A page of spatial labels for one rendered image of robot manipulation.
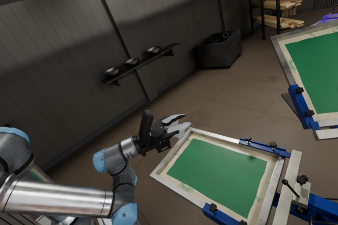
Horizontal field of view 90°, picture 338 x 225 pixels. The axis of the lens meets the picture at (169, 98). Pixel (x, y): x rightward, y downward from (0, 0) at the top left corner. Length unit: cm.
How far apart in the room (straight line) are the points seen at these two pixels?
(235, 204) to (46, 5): 396
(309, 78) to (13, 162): 164
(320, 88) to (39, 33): 397
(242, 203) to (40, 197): 100
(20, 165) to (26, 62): 334
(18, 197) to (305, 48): 178
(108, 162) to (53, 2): 367
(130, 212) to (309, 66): 147
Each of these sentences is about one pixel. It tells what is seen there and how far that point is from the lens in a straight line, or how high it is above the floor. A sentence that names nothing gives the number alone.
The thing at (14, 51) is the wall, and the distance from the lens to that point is 395.
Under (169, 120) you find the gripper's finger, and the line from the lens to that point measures 64.
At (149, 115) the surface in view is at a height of 176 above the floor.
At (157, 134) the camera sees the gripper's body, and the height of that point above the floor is 168.
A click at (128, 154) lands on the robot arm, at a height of 166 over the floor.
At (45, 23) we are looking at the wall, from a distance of 400.
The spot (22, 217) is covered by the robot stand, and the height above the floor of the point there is 147.
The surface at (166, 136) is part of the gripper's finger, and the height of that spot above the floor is 168.
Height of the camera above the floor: 205
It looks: 27 degrees down
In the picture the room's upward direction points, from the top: 21 degrees counter-clockwise
